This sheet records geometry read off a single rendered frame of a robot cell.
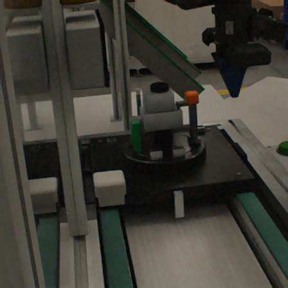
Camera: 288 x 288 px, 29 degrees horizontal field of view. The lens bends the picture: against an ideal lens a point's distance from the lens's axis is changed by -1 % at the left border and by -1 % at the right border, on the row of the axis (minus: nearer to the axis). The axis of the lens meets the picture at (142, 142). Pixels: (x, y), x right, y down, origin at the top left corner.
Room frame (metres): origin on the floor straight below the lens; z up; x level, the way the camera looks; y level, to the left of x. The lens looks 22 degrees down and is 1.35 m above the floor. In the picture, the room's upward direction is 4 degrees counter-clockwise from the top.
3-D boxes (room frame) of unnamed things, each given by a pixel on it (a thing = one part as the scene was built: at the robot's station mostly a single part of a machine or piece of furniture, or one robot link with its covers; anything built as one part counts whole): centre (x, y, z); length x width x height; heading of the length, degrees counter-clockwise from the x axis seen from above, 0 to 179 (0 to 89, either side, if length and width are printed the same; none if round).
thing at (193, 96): (0.87, -0.08, 1.04); 0.04 x 0.02 x 0.08; 96
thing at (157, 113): (0.87, -0.02, 1.06); 0.08 x 0.04 x 0.07; 96
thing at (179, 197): (0.74, -0.05, 0.95); 0.01 x 0.01 x 0.04; 6
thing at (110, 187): (0.76, 0.05, 0.97); 0.05 x 0.05 x 0.04; 6
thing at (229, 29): (0.88, -0.15, 1.18); 0.19 x 0.06 x 0.08; 6
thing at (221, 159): (0.87, -0.03, 0.96); 0.24 x 0.24 x 0.02; 6
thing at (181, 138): (0.87, -0.03, 0.98); 0.14 x 0.14 x 0.02
